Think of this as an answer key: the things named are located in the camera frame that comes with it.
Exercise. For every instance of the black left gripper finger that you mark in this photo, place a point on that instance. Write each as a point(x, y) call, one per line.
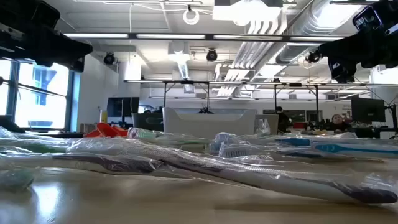
point(76, 65)
point(68, 48)

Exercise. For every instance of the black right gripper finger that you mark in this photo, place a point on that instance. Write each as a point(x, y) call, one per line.
point(342, 71)
point(348, 49)

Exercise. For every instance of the orange cloth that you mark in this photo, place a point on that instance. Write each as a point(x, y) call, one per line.
point(105, 130)

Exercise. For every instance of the black computer monitor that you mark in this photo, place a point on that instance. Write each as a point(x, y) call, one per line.
point(118, 107)
point(368, 110)

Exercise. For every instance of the person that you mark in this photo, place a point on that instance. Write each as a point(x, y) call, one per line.
point(337, 119)
point(282, 119)

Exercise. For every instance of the yellow bottle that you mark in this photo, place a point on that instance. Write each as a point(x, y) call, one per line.
point(104, 116)

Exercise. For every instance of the black overhead light beam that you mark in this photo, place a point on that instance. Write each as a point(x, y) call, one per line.
point(132, 36)

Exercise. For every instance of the translucent clear plastic bin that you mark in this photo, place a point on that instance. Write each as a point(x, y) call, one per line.
point(273, 124)

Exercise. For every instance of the slate grey plastic bin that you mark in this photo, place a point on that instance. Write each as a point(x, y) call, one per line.
point(146, 122)

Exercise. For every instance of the purple wrapped toothbrush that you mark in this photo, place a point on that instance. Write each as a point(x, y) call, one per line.
point(124, 163)
point(280, 183)

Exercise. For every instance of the white plastic bin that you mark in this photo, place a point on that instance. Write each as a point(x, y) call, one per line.
point(208, 124)

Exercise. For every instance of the black ceiling-mounted camera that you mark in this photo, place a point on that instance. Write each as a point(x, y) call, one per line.
point(211, 56)
point(313, 57)
point(109, 59)

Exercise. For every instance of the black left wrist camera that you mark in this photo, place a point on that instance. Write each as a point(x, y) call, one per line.
point(45, 14)

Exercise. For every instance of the black workstation frame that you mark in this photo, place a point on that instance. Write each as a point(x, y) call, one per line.
point(186, 82)
point(295, 84)

